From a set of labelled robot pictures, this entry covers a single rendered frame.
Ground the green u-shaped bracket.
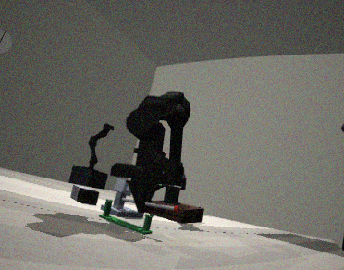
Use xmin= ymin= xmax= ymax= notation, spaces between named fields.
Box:
xmin=99 ymin=199 xmax=154 ymax=235

